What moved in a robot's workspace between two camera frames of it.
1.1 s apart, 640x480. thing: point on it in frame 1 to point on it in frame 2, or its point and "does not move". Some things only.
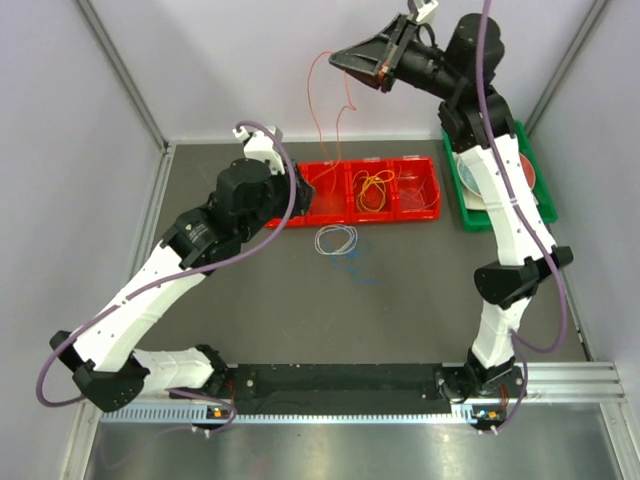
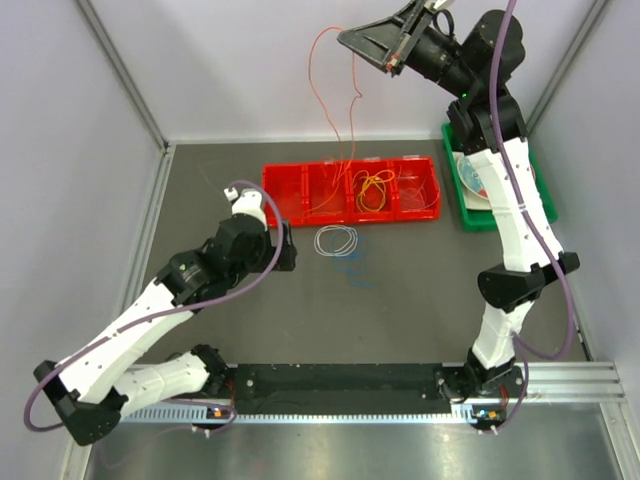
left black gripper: x=304 y=194 to x=288 y=253
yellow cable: x=362 y=179 does not move
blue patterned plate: x=468 y=177 does not move
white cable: x=352 y=244 does not move
